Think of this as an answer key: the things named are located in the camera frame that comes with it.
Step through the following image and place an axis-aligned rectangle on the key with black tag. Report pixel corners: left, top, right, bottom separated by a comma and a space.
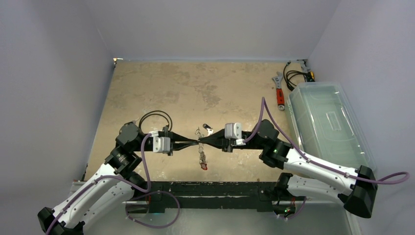
202, 123, 214, 136

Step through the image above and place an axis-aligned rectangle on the metal key organizer ring plate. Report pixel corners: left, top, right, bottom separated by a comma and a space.
195, 128, 207, 166

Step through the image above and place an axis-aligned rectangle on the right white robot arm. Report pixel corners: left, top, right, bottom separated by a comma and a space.
200, 119, 378, 218

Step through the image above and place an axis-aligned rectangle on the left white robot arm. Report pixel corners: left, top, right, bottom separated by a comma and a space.
37, 121, 197, 235

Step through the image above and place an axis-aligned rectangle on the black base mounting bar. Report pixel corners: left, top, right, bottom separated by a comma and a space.
142, 181, 307, 213

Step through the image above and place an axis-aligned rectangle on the clear plastic storage bin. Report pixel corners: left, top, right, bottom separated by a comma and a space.
285, 82, 376, 171

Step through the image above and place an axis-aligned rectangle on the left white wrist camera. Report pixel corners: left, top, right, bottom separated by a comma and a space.
149, 131, 171, 154

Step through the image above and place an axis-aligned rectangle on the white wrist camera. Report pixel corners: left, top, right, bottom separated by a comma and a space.
149, 131, 171, 154
224, 122, 246, 146

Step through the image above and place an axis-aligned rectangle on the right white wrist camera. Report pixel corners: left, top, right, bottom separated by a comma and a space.
224, 122, 246, 146

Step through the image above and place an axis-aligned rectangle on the coiled black usb cable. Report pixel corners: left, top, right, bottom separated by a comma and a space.
138, 110, 173, 134

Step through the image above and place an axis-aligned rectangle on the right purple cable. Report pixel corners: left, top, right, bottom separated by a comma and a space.
243, 97, 411, 221

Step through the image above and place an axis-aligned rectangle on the purple cable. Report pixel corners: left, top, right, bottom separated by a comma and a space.
45, 133, 181, 235
243, 97, 411, 221

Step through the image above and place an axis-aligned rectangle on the aluminium frame rail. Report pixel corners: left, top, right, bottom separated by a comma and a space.
66, 181, 362, 235

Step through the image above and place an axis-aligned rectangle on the red handled adjustable wrench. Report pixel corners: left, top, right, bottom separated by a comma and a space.
272, 72, 285, 111

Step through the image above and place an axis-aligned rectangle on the black cable bundle in corner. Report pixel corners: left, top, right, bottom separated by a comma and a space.
283, 61, 316, 91

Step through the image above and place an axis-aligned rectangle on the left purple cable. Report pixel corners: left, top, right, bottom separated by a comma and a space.
45, 133, 181, 235

